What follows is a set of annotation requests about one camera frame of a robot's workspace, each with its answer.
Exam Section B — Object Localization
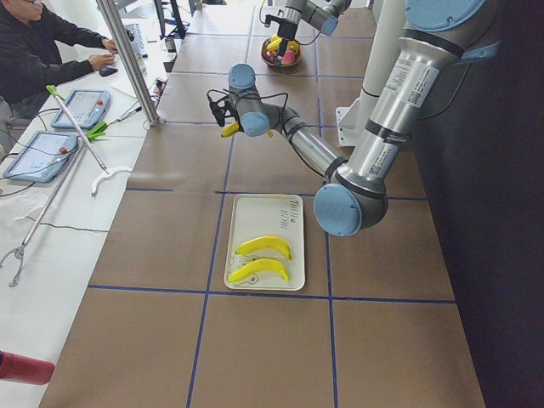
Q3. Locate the person in black jacket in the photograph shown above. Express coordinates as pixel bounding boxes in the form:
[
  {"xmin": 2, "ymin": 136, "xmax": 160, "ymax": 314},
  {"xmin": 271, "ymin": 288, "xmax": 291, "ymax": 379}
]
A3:
[{"xmin": 1, "ymin": 1, "xmax": 117, "ymax": 119}]

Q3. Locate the black computer mouse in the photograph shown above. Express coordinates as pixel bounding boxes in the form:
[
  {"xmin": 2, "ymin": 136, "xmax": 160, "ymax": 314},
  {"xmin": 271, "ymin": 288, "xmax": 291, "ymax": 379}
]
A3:
[{"xmin": 99, "ymin": 65, "xmax": 118, "ymax": 77}]

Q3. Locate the teach pendant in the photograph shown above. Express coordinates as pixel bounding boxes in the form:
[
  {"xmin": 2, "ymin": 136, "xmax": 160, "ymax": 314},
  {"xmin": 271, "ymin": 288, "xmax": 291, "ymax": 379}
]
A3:
[
  {"xmin": 3, "ymin": 131, "xmax": 79, "ymax": 184},
  {"xmin": 62, "ymin": 89, "xmax": 111, "ymax": 130}
]

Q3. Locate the red bottle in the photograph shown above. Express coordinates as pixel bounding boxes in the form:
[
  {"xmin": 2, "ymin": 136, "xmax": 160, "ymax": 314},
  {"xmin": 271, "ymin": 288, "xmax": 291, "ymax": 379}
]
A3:
[{"xmin": 0, "ymin": 351, "xmax": 55, "ymax": 385}]

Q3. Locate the white bear tray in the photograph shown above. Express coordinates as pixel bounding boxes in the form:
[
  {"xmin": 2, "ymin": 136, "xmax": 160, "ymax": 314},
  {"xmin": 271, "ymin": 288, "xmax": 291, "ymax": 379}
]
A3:
[{"xmin": 224, "ymin": 194, "xmax": 305, "ymax": 292}]

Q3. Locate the yellow banana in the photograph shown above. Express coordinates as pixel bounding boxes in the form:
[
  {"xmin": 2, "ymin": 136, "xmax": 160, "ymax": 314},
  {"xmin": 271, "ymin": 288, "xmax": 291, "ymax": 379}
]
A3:
[
  {"xmin": 219, "ymin": 121, "xmax": 275, "ymax": 139},
  {"xmin": 235, "ymin": 235, "xmax": 292, "ymax": 260},
  {"xmin": 265, "ymin": 35, "xmax": 282, "ymax": 52},
  {"xmin": 227, "ymin": 258, "xmax": 291, "ymax": 283}
]

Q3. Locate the aluminium frame post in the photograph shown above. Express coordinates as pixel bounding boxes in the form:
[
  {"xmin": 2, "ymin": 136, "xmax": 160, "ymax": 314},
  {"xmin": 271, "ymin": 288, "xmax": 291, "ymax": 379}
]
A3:
[{"xmin": 96, "ymin": 0, "xmax": 160, "ymax": 128}]

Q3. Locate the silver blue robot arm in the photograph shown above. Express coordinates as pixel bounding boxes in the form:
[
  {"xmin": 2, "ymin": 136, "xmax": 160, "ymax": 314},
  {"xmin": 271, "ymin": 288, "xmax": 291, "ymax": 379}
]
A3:
[
  {"xmin": 265, "ymin": 0, "xmax": 352, "ymax": 66},
  {"xmin": 226, "ymin": 1, "xmax": 502, "ymax": 236}
]

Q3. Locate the long metal reacher tool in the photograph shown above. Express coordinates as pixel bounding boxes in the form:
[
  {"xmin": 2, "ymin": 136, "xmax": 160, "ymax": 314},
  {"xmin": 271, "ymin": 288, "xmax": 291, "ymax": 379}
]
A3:
[{"xmin": 0, "ymin": 84, "xmax": 133, "ymax": 288}]

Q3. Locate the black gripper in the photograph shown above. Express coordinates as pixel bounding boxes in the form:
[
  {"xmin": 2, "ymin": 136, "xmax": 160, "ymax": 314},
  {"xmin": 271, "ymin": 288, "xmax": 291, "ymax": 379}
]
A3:
[{"xmin": 277, "ymin": 12, "xmax": 299, "ymax": 65}]

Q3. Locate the near teach pendant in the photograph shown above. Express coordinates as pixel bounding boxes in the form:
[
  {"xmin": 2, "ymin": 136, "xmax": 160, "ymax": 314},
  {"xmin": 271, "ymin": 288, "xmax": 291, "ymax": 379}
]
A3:
[{"xmin": 3, "ymin": 131, "xmax": 79, "ymax": 184}]

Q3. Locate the metal cup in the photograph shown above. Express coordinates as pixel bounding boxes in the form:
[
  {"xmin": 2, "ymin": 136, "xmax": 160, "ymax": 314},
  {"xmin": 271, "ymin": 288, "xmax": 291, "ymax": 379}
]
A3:
[{"xmin": 164, "ymin": 37, "xmax": 177, "ymax": 54}]

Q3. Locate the brown wicker basket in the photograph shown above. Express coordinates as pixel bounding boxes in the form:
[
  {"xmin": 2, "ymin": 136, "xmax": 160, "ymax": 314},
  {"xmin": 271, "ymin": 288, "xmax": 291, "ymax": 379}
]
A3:
[{"xmin": 261, "ymin": 37, "xmax": 303, "ymax": 71}]

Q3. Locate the far teach pendant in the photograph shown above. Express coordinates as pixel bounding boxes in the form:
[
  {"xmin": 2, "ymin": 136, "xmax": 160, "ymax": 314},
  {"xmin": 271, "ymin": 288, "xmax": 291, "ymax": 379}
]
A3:
[{"xmin": 62, "ymin": 89, "xmax": 111, "ymax": 130}]

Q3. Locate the red apple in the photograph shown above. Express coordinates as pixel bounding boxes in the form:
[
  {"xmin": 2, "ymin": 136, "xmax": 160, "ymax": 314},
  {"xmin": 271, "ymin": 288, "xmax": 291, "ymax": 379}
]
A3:
[{"xmin": 281, "ymin": 49, "xmax": 297, "ymax": 66}]

